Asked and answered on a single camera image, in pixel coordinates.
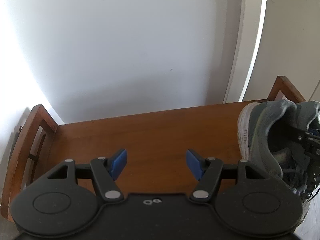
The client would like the brown wooden shoe rack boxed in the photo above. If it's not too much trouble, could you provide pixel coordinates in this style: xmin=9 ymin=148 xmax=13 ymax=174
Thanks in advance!
xmin=0 ymin=75 xmax=307 ymax=223

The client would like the grey blue sneaker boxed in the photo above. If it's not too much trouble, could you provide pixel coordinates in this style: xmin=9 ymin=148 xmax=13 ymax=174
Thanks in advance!
xmin=238 ymin=99 xmax=315 ymax=219
xmin=295 ymin=101 xmax=319 ymax=202

